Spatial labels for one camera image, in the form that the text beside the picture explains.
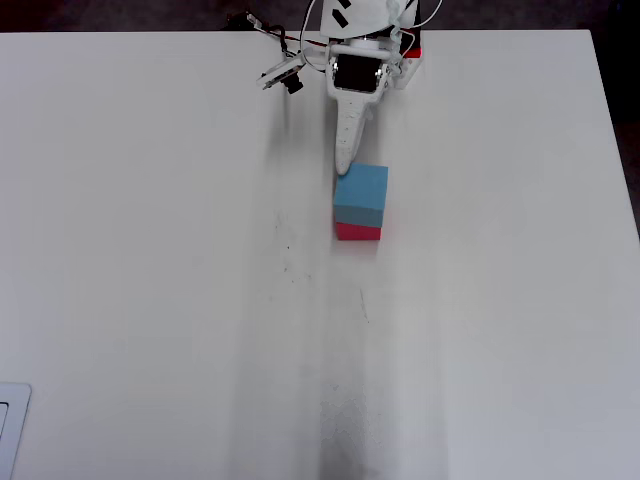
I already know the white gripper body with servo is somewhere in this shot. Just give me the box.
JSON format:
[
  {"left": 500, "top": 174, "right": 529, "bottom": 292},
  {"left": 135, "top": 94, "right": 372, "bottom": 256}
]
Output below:
[{"left": 324, "top": 41, "right": 393, "bottom": 105}]

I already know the blue foam cube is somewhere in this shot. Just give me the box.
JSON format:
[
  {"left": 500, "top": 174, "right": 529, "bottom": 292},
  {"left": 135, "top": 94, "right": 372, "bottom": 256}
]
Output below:
[{"left": 332, "top": 162, "right": 390, "bottom": 228}]

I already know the red foam cube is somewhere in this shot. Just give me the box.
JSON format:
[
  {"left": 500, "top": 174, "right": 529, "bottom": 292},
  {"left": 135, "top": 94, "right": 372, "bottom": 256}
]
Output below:
[{"left": 335, "top": 221, "right": 386, "bottom": 243}]

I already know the white tray corner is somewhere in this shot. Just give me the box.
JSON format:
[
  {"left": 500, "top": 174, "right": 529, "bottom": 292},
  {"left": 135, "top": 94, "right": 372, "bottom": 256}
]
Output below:
[{"left": 0, "top": 382, "right": 33, "bottom": 480}]

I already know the red white wire on table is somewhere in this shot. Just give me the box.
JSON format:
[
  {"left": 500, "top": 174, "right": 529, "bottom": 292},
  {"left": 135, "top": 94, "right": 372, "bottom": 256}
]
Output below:
[{"left": 259, "top": 26, "right": 329, "bottom": 52}]

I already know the white looping servo wire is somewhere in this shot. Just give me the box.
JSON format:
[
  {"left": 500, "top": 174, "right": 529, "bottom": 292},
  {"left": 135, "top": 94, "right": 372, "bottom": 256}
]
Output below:
[{"left": 299, "top": 0, "right": 332, "bottom": 72}]

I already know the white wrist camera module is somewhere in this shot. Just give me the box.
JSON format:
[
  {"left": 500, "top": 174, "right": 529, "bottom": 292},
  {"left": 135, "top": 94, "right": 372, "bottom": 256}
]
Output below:
[{"left": 256, "top": 52, "right": 307, "bottom": 96}]

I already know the black camera cable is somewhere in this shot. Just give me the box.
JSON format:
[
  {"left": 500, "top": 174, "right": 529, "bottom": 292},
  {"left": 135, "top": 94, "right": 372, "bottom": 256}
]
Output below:
[{"left": 227, "top": 14, "right": 290, "bottom": 62}]

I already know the white red servo wire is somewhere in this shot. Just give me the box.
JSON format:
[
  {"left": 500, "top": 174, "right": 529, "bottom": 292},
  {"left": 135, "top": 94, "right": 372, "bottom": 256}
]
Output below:
[{"left": 413, "top": 0, "right": 445, "bottom": 29}]

